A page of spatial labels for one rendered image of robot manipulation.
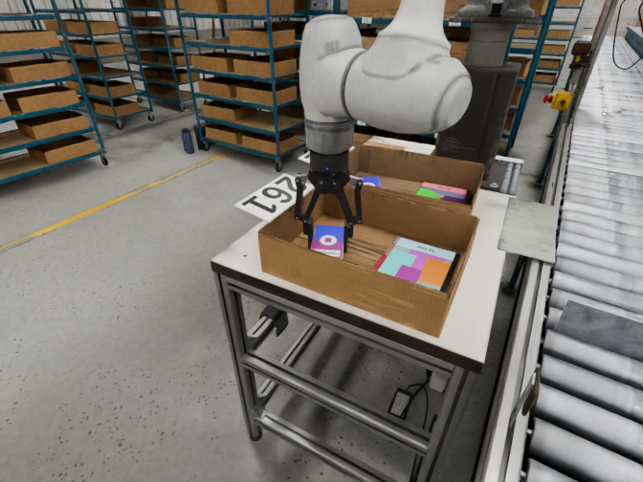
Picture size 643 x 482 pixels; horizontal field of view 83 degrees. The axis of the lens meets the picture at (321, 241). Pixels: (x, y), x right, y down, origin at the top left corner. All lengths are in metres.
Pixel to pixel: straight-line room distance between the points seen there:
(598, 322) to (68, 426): 1.58
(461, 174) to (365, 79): 0.66
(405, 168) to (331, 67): 0.63
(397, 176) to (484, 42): 0.43
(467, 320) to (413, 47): 0.46
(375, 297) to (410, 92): 0.35
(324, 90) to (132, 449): 1.28
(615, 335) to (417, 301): 0.34
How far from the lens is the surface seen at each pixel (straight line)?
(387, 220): 0.90
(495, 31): 1.21
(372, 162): 1.20
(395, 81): 0.53
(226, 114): 3.46
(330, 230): 0.84
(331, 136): 0.65
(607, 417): 0.69
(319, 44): 0.62
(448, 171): 1.15
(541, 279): 0.89
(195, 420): 1.49
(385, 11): 2.52
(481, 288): 0.80
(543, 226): 1.09
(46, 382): 1.85
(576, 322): 0.78
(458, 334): 0.69
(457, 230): 0.86
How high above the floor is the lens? 1.24
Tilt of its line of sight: 34 degrees down
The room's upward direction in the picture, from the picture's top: straight up
